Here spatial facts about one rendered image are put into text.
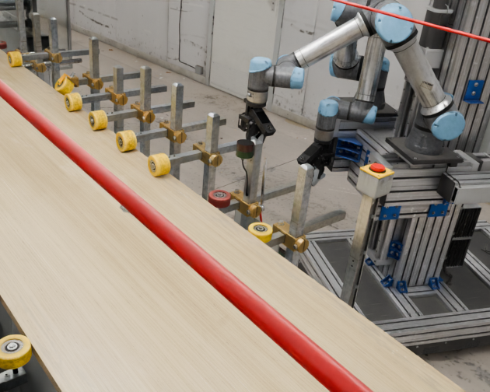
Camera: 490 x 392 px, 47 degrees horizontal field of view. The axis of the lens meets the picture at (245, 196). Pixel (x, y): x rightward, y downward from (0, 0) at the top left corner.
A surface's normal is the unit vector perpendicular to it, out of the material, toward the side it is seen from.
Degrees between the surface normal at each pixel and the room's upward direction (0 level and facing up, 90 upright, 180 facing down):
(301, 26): 90
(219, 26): 90
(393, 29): 84
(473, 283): 0
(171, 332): 0
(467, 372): 0
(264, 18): 90
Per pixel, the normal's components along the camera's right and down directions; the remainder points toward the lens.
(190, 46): -0.70, 0.28
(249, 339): 0.10, -0.87
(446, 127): 0.05, 0.57
